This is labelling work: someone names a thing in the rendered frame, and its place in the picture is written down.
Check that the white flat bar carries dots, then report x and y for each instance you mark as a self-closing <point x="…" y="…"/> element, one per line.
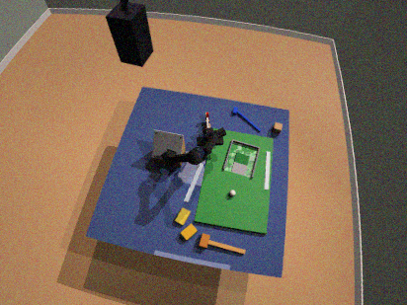
<point x="268" y="162"/>
<point x="190" y="190"/>

